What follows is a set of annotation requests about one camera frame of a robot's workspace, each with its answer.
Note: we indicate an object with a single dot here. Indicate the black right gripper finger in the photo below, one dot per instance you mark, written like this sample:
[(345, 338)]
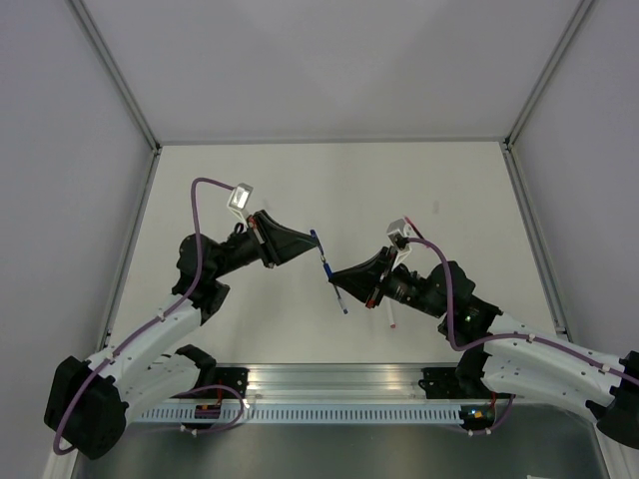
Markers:
[(370, 270), (364, 290)]

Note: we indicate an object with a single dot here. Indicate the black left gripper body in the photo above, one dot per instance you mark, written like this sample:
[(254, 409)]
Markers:
[(250, 245)]

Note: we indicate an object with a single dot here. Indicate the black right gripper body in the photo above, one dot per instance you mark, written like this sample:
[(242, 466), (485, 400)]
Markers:
[(403, 285)]

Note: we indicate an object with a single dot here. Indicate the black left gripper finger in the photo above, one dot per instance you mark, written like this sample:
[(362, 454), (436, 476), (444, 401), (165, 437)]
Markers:
[(279, 235), (283, 252)]

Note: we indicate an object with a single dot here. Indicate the blue ballpoint pen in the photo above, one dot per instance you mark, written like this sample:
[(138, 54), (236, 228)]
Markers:
[(338, 295)]

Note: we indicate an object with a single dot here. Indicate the white acrylic marker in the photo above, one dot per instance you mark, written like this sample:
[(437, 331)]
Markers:
[(390, 315)]

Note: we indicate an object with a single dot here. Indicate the blue pen cap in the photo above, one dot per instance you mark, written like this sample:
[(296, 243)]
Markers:
[(316, 238)]

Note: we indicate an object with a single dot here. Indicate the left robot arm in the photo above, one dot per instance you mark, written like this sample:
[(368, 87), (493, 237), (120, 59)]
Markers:
[(92, 401)]

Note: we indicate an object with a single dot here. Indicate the red pink pen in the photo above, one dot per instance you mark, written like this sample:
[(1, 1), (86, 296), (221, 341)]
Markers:
[(414, 228)]

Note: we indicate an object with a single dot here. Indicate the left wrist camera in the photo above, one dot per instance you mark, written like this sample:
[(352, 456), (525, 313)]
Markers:
[(238, 201)]

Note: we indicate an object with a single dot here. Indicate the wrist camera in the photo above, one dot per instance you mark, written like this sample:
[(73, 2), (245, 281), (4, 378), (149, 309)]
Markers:
[(399, 233), (238, 201)]

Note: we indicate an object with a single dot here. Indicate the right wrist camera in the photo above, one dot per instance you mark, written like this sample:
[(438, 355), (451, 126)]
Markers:
[(399, 233)]

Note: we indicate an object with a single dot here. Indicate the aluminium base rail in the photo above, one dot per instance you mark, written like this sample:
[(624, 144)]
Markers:
[(346, 382)]

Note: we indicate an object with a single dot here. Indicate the white slotted cable duct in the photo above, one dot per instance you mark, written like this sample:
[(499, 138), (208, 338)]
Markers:
[(323, 413)]

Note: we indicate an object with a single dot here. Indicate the left aluminium frame post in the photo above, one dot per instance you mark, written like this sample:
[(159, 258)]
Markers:
[(96, 40)]

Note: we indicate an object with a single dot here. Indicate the aluminium frame post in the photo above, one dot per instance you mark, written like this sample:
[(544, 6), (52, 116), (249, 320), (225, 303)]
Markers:
[(96, 40), (567, 37)]

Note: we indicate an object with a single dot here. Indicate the right aluminium frame post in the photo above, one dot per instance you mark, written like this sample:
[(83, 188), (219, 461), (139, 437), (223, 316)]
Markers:
[(567, 37)]

